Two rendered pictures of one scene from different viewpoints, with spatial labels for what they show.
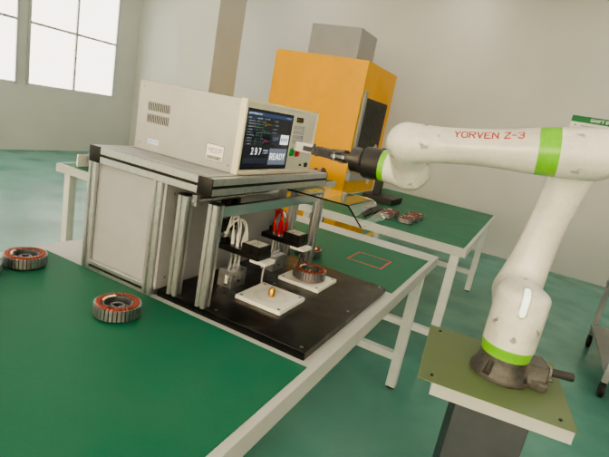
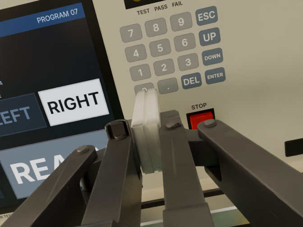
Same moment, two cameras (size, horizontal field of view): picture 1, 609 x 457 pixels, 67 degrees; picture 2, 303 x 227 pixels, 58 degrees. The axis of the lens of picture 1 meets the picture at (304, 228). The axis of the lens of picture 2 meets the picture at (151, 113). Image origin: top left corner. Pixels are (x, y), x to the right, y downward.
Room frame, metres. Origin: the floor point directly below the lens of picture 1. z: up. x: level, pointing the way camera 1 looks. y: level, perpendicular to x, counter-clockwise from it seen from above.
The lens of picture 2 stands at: (1.43, -0.11, 1.27)
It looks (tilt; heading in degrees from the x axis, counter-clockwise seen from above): 19 degrees down; 69
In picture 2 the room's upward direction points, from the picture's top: 13 degrees counter-clockwise
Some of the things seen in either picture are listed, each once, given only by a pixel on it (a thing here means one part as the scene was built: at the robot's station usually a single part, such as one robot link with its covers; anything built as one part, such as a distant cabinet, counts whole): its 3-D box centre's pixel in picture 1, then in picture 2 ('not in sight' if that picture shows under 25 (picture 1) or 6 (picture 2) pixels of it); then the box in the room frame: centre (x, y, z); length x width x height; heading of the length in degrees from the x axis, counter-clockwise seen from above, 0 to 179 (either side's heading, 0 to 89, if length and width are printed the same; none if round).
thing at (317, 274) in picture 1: (309, 272); not in sight; (1.48, -0.04, 0.80); 0.11 x 0.11 x 0.04
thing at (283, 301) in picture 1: (270, 297); not in sight; (1.26, 0.06, 0.78); 0.15 x 0.15 x 0.01; 65
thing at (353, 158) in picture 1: (350, 158); not in sight; (1.42, -0.10, 1.21); 0.09 x 0.08 x 0.07; 65
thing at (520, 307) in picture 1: (516, 317); not in sight; (1.13, -0.58, 0.91); 0.16 x 0.13 x 0.19; 161
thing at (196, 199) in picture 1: (257, 193); not in sight; (1.45, 0.17, 1.04); 0.62 x 0.02 x 0.03; 155
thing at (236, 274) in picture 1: (232, 275); not in sight; (1.32, 0.19, 0.80); 0.08 x 0.05 x 0.06; 155
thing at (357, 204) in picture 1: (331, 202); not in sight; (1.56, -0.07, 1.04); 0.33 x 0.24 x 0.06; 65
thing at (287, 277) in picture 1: (307, 278); not in sight; (1.48, -0.04, 0.78); 0.15 x 0.15 x 0.01; 65
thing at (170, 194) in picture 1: (232, 222); not in sight; (1.48, 0.24, 0.92); 0.66 x 0.01 x 0.30; 155
